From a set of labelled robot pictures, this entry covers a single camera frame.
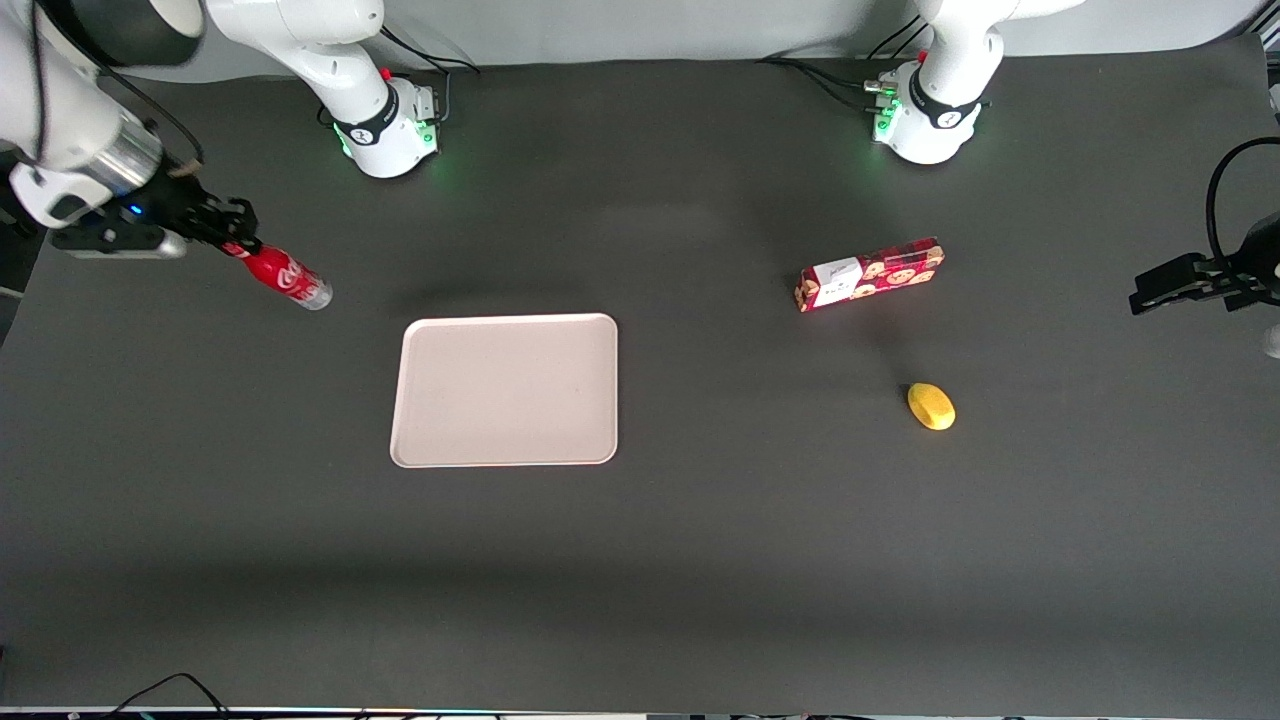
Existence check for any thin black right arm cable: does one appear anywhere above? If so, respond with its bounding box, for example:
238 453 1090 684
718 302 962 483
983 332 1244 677
98 68 207 169

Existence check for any black left arm base cable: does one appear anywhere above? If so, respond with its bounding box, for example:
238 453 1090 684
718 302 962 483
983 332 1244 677
757 55 898 113

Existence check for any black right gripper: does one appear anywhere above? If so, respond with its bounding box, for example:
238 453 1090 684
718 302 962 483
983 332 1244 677
125 168 263 253

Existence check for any black arm base cable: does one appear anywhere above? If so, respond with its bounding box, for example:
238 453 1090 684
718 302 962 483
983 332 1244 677
757 55 898 113
378 25 481 76

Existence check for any thin black table edge cable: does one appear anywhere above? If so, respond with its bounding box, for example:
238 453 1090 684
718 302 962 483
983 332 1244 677
100 672 233 720

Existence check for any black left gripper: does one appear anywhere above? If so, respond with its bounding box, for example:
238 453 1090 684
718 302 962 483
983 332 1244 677
1129 213 1280 317

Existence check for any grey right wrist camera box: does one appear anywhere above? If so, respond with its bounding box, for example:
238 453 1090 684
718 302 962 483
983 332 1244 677
50 225 189 261

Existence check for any white rectangular tray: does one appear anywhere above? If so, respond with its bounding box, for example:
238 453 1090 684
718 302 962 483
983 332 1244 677
389 313 620 469

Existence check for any yellow lemon-shaped fruit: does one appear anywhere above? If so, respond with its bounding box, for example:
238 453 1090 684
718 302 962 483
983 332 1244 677
907 382 957 432

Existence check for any red coke bottle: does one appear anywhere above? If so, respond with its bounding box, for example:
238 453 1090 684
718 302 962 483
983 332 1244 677
222 240 334 311

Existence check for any black right arm base cable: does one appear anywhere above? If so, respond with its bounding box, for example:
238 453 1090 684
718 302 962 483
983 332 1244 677
378 25 481 76

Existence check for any red cookie box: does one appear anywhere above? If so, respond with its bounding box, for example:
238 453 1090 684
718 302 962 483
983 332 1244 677
795 237 946 314

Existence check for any black looped gripper cable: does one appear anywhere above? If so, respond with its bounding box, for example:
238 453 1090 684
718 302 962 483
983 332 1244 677
1205 137 1280 263

